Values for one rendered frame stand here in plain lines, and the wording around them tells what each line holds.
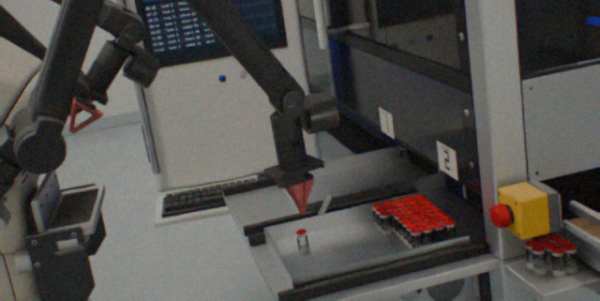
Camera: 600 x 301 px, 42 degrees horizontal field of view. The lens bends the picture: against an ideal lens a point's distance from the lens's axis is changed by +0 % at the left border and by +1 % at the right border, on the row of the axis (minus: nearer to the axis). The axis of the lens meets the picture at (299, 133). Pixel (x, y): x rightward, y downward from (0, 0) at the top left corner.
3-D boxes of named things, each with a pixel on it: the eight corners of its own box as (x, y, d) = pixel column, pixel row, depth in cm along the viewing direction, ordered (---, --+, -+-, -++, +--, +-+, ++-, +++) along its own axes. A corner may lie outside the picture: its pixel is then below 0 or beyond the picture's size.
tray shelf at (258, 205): (397, 158, 210) (397, 152, 209) (537, 258, 144) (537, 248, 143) (223, 198, 200) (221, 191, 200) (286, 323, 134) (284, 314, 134)
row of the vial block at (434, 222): (412, 216, 166) (411, 195, 165) (448, 247, 149) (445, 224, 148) (403, 218, 165) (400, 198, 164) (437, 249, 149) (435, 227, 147)
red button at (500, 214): (508, 219, 135) (506, 198, 133) (520, 228, 131) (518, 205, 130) (487, 224, 134) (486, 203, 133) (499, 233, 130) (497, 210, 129)
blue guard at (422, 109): (264, 51, 326) (258, 7, 321) (483, 189, 143) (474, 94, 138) (263, 52, 326) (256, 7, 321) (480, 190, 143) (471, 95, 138)
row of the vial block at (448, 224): (423, 213, 166) (420, 193, 165) (458, 244, 149) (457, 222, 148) (412, 216, 166) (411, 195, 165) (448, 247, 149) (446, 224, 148)
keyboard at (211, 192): (301, 175, 226) (300, 167, 225) (308, 190, 212) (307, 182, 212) (163, 201, 222) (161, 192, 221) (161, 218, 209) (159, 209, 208)
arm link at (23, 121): (-14, 142, 129) (-11, 158, 125) (27, 98, 129) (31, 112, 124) (31, 170, 135) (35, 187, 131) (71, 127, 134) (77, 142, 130)
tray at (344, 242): (417, 207, 170) (415, 192, 169) (471, 252, 146) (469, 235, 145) (265, 243, 164) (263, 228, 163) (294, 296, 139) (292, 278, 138)
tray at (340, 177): (404, 157, 205) (402, 144, 204) (446, 186, 180) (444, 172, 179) (278, 185, 198) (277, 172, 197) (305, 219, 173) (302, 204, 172)
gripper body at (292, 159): (325, 170, 150) (320, 133, 148) (279, 186, 146) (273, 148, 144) (309, 162, 156) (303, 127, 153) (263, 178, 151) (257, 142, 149)
